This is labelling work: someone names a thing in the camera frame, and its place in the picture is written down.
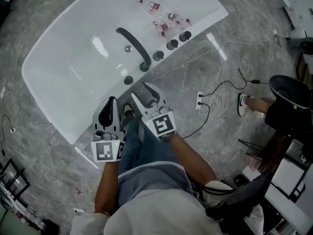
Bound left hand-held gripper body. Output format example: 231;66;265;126
90;121;127;162

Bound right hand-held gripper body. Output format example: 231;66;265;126
141;102;178;141

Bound white bathtub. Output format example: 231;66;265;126
21;0;229;145

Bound person's left forearm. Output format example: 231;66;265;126
94;160;121;215

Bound person's right forearm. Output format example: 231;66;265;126
168;133;218;189

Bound person's black white shoe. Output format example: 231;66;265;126
123;102;135;119

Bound person's blue jeans legs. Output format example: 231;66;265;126
118;117;198;202

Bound white power strip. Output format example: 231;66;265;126
196;91;204;110

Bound black curved tub spout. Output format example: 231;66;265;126
115;27;153;72

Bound red label plastic bottle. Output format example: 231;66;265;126
152;20;181;37
139;0;161;12
158;12;192;24

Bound person's white shirt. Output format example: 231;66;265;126
70;179;265;235

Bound black metal rack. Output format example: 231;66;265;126
0;159;31;202

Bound black office chair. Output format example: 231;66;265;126
204;172;273;221

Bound black curved shell seat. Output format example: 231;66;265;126
268;74;313;110

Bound white desk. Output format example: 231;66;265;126
241;141;313;231

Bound green grey floor device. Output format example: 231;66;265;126
285;27;313;51

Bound white floor cable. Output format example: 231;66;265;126
185;29;278;118

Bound long white thin cable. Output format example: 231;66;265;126
4;55;53;133

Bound black floor cable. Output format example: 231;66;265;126
182;68;270;140

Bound black wire frame stand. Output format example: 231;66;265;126
238;138;263;157

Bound thin black cable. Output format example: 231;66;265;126
0;115;13;157

